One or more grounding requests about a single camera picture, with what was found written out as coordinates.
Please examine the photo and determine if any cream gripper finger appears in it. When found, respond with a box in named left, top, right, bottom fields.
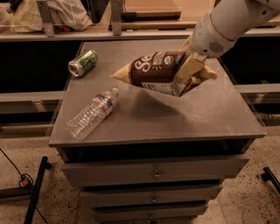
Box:
left=179, top=36, right=193, bottom=55
left=175, top=52, right=207, bottom=83

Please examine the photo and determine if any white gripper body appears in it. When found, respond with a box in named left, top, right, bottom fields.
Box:
left=191, top=12, right=235, bottom=58

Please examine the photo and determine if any brown chip bag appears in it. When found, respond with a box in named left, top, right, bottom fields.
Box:
left=112, top=51, right=217, bottom=97

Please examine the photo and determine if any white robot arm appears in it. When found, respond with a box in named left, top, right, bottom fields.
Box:
left=178, top=0, right=280, bottom=84

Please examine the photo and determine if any clear plastic water bottle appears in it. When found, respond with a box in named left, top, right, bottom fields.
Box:
left=66, top=87, right=119, bottom=140

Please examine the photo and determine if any wooden board on shelf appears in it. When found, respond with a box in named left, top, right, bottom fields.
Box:
left=121, top=0, right=181, bottom=21

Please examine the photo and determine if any grey drawer cabinet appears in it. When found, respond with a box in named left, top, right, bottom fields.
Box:
left=50, top=39, right=265, bottom=215

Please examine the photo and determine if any top grey drawer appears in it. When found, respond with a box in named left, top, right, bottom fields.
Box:
left=62, top=155, right=249, bottom=187

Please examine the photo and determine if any grey drawer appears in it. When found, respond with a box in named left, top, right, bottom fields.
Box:
left=94, top=203, right=208, bottom=222
left=80, top=184, right=222, bottom=207
left=62, top=155, right=249, bottom=187

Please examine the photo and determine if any green soda can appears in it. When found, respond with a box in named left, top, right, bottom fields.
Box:
left=68, top=49, right=98, bottom=78

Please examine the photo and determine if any white cloth on shelf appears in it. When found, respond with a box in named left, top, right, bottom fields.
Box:
left=0, top=0, right=93, bottom=33

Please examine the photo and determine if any middle grey drawer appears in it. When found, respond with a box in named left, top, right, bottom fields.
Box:
left=80, top=184, right=222, bottom=207

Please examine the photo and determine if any black stand leg right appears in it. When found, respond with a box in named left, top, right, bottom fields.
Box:
left=262, top=167, right=280, bottom=193

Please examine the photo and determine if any black stand leg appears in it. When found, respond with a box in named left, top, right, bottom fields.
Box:
left=262, top=167, right=280, bottom=193
left=24, top=157, right=52, bottom=224

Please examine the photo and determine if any bottom grey drawer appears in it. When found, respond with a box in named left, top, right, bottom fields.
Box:
left=94, top=203, right=208, bottom=222

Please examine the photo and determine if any black stand leg left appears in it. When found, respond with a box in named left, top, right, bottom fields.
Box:
left=24, top=157, right=52, bottom=224

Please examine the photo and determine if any metal shelf rail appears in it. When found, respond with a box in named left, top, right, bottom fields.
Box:
left=0, top=0, right=280, bottom=42

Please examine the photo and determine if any black cable with orange clip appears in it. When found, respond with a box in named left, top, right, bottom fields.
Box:
left=0, top=148, right=51, bottom=224

